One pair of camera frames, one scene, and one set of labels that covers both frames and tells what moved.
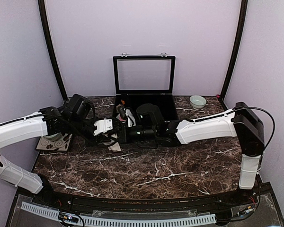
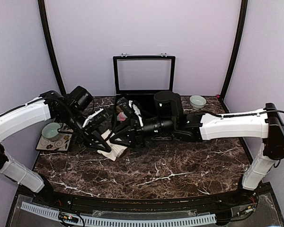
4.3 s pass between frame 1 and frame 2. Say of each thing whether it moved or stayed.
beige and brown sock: moved
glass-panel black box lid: stayed
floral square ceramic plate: stayed
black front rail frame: stayed
